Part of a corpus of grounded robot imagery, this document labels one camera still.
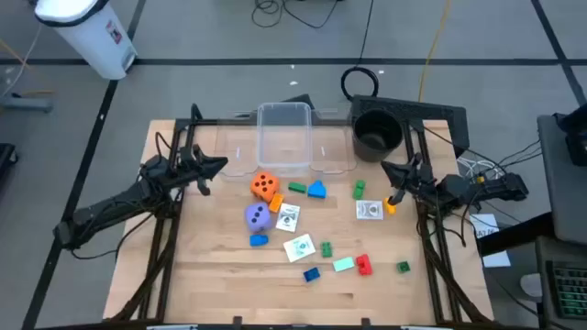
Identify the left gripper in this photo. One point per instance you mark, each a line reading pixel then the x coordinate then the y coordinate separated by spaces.
pixel 195 167

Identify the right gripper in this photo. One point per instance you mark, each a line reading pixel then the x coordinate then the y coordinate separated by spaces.
pixel 419 181

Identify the yellow single-stud toy block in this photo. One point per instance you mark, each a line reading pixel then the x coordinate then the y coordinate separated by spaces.
pixel 390 207

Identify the bright green toy brick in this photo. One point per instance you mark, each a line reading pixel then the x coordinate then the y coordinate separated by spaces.
pixel 359 190

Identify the white card box black emblem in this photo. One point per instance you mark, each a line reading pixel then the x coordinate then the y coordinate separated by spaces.
pixel 369 210
pixel 288 217

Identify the orange-yellow toy block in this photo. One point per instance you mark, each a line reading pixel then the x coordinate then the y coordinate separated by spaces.
pixel 276 202

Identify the purple foam die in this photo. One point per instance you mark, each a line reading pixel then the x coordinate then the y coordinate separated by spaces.
pixel 258 224

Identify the blue single-stud toy block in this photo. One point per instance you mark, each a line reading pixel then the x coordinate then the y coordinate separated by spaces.
pixel 258 240

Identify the small green square brick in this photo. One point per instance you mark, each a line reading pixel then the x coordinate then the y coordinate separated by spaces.
pixel 403 267

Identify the red two-stud toy brick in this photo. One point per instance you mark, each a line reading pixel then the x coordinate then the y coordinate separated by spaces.
pixel 364 265

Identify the green two-stud toy brick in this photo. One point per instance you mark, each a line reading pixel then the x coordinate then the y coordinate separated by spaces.
pixel 326 249

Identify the blue two-stud toy brick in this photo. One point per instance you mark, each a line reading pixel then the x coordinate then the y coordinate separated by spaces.
pixel 312 274

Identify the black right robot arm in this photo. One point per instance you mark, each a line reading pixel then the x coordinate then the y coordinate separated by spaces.
pixel 458 188

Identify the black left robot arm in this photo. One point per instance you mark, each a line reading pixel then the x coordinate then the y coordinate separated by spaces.
pixel 114 201

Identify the shallow clear plastic tray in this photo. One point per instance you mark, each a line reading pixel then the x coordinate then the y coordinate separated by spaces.
pixel 335 151
pixel 234 151

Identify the black plastic bucket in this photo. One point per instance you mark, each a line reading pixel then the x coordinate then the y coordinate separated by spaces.
pixel 378 137

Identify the orange foam die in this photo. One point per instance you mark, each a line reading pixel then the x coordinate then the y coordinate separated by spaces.
pixel 264 192

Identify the deep clear plastic bin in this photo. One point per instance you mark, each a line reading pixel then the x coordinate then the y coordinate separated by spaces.
pixel 284 137

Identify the blue roof-shaped toy block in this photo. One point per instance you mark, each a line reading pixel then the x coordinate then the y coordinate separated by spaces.
pixel 317 190

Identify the dark green flat brick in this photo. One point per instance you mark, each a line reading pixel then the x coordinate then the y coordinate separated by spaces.
pixel 297 187

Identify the white paper sheet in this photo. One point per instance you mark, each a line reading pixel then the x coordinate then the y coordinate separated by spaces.
pixel 496 259
pixel 486 224

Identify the mint green flat brick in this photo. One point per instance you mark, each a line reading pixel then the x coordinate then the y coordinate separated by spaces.
pixel 343 264

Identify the white card box teal emblem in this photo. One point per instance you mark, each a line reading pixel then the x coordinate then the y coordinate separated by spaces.
pixel 299 248

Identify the white computer mouse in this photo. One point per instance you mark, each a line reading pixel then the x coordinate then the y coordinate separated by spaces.
pixel 532 284

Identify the white trash bin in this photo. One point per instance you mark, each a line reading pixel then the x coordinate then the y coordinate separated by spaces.
pixel 91 36

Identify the black desk device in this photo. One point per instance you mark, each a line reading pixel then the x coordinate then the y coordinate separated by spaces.
pixel 575 137

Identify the grey keyboard desk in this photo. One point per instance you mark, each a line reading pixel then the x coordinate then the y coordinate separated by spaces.
pixel 564 249

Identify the grey stand base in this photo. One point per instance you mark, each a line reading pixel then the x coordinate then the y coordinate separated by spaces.
pixel 27 103

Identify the backlit computer keyboard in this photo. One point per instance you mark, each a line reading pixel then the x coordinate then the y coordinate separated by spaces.
pixel 568 289

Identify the black floor object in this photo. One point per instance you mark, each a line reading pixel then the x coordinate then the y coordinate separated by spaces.
pixel 5 158

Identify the black aluminium table frame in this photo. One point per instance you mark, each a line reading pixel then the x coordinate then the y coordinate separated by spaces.
pixel 202 122

